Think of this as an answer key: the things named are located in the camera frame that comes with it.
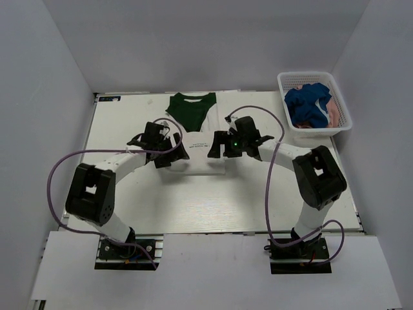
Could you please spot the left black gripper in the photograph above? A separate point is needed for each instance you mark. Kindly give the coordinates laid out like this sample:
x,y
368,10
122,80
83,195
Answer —
x,y
161,163

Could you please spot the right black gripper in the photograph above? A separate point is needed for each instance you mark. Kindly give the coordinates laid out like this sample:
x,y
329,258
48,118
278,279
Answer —
x,y
219,138

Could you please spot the white green-sleeved printed t-shirt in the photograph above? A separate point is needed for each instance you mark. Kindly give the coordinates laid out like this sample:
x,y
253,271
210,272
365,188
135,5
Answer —
x,y
198,116

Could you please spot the blue t-shirt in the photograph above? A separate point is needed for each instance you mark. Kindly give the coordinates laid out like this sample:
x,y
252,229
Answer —
x,y
308,106

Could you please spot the pink t-shirt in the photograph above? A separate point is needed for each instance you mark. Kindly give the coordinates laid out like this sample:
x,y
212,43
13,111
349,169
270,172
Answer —
x,y
334,113

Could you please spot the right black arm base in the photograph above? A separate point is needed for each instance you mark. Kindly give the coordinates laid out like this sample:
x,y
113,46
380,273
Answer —
x,y
299,259

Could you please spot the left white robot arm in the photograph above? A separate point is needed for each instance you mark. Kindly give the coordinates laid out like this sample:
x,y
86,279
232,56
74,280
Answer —
x,y
91,197

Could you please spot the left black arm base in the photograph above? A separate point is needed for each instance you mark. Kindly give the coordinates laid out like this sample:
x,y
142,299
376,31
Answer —
x,y
115,258

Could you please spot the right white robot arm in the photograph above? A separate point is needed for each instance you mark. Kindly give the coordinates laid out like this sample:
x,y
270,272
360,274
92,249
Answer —
x,y
319,179

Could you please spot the white plastic basket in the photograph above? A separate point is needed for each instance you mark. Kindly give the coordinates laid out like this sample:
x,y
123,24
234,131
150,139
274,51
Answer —
x,y
313,104

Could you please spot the blue label sticker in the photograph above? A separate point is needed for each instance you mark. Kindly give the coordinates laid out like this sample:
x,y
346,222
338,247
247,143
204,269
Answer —
x,y
109,98

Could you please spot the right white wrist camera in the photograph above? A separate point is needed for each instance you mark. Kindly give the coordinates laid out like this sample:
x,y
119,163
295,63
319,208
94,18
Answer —
x,y
232,129

